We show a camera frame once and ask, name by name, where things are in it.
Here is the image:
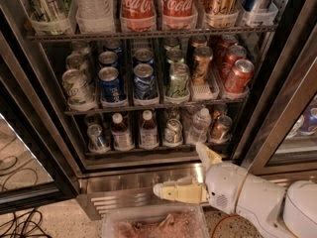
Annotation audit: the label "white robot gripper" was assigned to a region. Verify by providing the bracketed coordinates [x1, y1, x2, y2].
[153, 143, 248, 214]

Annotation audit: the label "blue silver redbull can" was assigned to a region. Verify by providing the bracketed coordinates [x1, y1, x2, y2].
[87, 124, 109, 153]

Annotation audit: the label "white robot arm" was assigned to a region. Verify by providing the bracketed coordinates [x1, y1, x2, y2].
[154, 143, 317, 238]

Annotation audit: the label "clear water bottle bottom shelf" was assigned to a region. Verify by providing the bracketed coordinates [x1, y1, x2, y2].
[186, 108, 211, 145]

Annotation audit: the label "clear water bottle shelf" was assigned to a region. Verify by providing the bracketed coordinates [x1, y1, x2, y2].
[75, 0, 114, 33]
[186, 108, 211, 145]

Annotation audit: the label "silver green can bottom shelf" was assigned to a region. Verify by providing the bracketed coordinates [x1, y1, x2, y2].
[163, 119, 183, 145]

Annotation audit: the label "copper can bottom shelf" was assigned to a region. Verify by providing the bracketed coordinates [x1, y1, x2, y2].
[210, 115, 232, 142]

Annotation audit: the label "closed right fridge door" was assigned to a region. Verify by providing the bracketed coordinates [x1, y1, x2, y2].
[237, 0, 317, 179]

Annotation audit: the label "green can front middle shelf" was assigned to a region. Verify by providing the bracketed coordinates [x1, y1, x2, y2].
[166, 62, 189, 98]

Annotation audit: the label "blue pepsi can front right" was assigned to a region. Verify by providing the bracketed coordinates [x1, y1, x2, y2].
[133, 63, 158, 100]

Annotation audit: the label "blue pepsi can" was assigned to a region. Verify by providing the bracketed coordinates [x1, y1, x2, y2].
[133, 63, 158, 100]
[98, 66, 126, 103]

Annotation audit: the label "red coke can front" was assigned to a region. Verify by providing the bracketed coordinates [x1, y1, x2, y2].
[224, 59, 255, 93]

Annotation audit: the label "red coke can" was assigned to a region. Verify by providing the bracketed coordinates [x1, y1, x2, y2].
[224, 59, 255, 93]
[220, 45, 247, 80]

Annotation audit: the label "gold brown can front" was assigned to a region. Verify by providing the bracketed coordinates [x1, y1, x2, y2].
[191, 46, 213, 86]

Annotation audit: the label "blue can behind right door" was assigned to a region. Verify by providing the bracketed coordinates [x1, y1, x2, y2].
[299, 107, 317, 136]

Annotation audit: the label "red coke can middle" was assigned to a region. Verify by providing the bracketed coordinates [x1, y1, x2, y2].
[220, 45, 247, 80]

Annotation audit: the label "blue pepsi can front left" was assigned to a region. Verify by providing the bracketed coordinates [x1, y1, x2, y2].
[98, 66, 126, 103]

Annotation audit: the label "white green can front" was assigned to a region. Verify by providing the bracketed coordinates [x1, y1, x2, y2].
[62, 69, 94, 106]

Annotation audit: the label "open glass fridge door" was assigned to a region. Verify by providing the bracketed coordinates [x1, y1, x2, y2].
[0, 81, 77, 214]

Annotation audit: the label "gold tall can top shelf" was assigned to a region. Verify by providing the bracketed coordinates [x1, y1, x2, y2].
[200, 0, 237, 28]

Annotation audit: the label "clear water bottle top shelf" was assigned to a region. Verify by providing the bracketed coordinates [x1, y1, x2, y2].
[75, 0, 114, 33]

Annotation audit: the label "green tall can top shelf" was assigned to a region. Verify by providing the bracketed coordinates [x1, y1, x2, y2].
[28, 0, 72, 22]

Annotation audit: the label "clear plastic bin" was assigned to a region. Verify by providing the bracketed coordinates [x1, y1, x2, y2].
[101, 203, 209, 238]

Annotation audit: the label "brown tea bottle right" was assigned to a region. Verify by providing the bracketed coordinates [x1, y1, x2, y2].
[140, 110, 159, 149]

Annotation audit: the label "brown tea bottle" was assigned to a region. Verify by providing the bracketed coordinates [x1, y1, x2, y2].
[140, 110, 159, 149]
[111, 113, 134, 151]

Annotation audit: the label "brown tea bottle left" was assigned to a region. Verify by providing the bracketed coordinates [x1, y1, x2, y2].
[111, 113, 134, 151]

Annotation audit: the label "large coca-cola bottle left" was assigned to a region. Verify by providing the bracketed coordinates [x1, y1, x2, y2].
[121, 0, 154, 19]

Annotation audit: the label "large coca-cola bottle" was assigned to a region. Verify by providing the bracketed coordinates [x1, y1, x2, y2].
[121, 0, 154, 19]
[158, 0, 196, 18]

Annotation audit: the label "large coca-cola bottle right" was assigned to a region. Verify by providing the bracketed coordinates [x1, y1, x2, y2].
[158, 0, 196, 18]

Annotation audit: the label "orange power cable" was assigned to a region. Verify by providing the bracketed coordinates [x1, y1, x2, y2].
[211, 214, 244, 238]

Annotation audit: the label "black cables on floor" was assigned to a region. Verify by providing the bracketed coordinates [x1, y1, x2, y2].
[0, 208, 53, 238]

